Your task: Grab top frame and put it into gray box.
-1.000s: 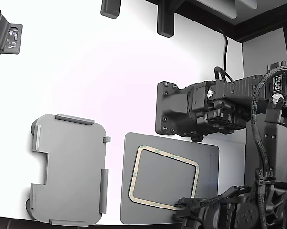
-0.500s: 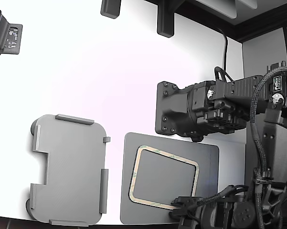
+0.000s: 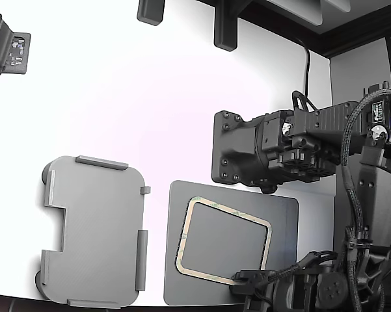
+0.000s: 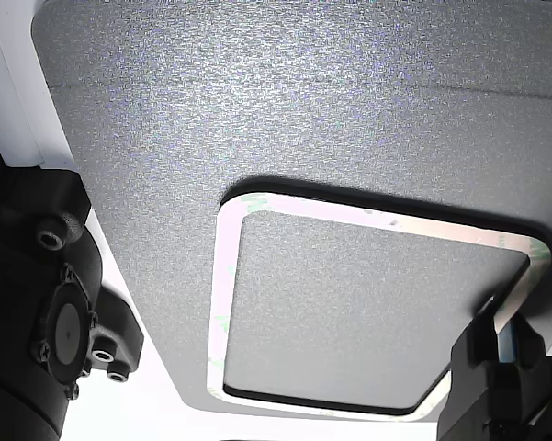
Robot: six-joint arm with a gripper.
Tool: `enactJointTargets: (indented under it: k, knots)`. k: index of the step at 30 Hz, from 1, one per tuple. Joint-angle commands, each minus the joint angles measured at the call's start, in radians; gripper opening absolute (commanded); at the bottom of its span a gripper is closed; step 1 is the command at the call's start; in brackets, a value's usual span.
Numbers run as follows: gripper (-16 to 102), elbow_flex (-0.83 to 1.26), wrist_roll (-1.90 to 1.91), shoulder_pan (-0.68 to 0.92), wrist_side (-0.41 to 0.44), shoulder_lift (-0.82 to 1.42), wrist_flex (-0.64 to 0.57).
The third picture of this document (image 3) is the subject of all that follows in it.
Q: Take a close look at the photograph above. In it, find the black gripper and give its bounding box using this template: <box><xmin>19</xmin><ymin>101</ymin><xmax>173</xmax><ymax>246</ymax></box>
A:
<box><xmin>230</xmin><ymin>270</ymin><xmax>318</xmax><ymax>312</ymax></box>

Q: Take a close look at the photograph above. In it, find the tan adhesive frame green print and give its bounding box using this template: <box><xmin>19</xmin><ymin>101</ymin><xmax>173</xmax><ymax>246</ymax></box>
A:
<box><xmin>174</xmin><ymin>196</ymin><xmax>273</xmax><ymax>287</ymax></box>

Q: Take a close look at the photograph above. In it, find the dark gray flat plate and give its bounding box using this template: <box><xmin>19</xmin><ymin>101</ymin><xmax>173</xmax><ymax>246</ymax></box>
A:
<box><xmin>162</xmin><ymin>180</ymin><xmax>299</xmax><ymax>306</ymax></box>

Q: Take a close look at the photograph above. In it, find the light gray ribbed tray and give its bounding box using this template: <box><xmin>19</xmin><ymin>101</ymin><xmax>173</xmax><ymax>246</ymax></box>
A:
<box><xmin>34</xmin><ymin>155</ymin><xmax>152</xmax><ymax>309</ymax></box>

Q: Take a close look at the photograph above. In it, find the black moulded ledge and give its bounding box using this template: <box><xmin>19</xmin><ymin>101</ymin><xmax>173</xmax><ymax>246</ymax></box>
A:
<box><xmin>198</xmin><ymin>0</ymin><xmax>391</xmax><ymax>59</ymax></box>

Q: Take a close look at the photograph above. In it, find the short black braided cable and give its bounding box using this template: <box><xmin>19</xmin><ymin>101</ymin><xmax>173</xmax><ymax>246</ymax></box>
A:
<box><xmin>266</xmin><ymin>250</ymin><xmax>338</xmax><ymax>283</ymax></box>

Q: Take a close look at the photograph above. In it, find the long black braided cable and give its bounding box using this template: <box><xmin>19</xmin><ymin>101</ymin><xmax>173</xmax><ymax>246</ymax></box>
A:
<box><xmin>341</xmin><ymin>88</ymin><xmax>391</xmax><ymax>312</ymax></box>

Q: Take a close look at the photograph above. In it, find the thin black smooth cable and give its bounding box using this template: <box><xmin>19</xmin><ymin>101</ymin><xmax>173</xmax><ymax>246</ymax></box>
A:
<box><xmin>292</xmin><ymin>32</ymin><xmax>312</xmax><ymax>98</ymax></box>

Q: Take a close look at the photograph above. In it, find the large black bracket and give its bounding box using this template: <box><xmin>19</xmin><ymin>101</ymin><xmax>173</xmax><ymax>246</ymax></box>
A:
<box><xmin>213</xmin><ymin>0</ymin><xmax>239</xmax><ymax>52</ymax></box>

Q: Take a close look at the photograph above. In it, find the small black bracket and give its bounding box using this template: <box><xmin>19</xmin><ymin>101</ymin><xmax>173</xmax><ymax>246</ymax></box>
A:
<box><xmin>136</xmin><ymin>0</ymin><xmax>166</xmax><ymax>26</ymax></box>

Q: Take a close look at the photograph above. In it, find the black camera with circuit board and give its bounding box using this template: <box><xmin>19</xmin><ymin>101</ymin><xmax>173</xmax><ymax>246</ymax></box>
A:
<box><xmin>0</xmin><ymin>3</ymin><xmax>32</xmax><ymax>76</ymax></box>

